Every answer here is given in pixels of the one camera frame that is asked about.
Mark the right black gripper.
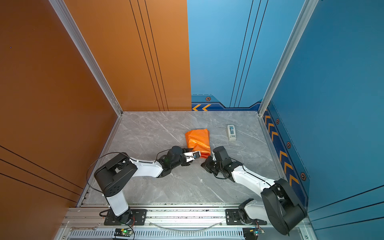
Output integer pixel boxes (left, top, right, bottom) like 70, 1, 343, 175
199, 156, 224, 176

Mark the yellow orange wrapping paper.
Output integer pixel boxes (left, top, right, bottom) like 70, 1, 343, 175
185, 129, 211, 159

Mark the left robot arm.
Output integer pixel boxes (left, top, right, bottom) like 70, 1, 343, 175
94, 149, 201, 225

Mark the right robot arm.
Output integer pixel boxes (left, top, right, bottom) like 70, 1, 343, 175
201, 157, 307, 235

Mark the white tape dispenser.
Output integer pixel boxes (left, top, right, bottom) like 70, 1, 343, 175
227, 124, 237, 142

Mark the right green circuit board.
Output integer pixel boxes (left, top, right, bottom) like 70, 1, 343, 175
243, 228, 259, 240

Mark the green circuit board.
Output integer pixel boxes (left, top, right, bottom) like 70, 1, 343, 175
114, 228, 135, 240
243, 228, 259, 240

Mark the left green circuit board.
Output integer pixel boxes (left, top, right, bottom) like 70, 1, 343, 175
114, 228, 135, 240

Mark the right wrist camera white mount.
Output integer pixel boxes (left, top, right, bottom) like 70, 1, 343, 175
213, 146, 232, 166

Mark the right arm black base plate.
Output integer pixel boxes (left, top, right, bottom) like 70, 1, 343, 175
225, 209, 267, 226

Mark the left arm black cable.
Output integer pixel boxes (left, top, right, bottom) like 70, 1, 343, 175
86, 151, 121, 194

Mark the aluminium front rail frame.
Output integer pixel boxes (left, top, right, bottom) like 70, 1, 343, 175
55, 204, 317, 240

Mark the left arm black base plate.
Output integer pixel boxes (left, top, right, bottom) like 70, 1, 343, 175
99, 209, 147, 227

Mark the right aluminium corner post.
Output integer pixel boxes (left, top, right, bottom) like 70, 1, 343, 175
258, 0, 319, 117

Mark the aluminium corner post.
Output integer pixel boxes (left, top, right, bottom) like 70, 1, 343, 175
258, 0, 319, 117
49, 0, 123, 117

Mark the left aluminium corner post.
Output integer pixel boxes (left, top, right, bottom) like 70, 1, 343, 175
49, 0, 123, 117

